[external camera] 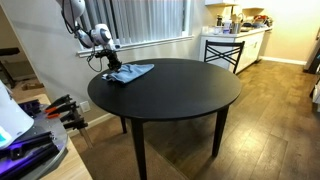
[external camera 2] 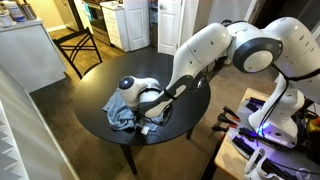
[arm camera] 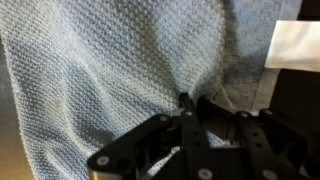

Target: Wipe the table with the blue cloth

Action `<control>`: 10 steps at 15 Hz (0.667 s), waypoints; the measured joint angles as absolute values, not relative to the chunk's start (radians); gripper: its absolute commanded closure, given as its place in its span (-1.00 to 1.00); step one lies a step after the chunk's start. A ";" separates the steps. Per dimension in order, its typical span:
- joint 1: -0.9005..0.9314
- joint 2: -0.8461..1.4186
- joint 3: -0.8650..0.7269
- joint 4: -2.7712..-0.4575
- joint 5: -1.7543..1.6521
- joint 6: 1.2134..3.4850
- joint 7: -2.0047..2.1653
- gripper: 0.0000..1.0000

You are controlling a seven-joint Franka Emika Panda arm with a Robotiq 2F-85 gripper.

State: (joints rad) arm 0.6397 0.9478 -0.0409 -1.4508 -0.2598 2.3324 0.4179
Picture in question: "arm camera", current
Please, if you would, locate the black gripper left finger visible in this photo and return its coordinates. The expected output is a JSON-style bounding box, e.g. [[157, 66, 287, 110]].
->
[[87, 93, 215, 180]]

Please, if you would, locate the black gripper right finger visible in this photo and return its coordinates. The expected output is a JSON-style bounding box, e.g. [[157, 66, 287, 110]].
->
[[196, 96, 320, 180]]

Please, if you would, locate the blue cloth with white tag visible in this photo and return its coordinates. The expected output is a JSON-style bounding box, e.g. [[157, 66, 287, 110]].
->
[[0, 0, 320, 180]]

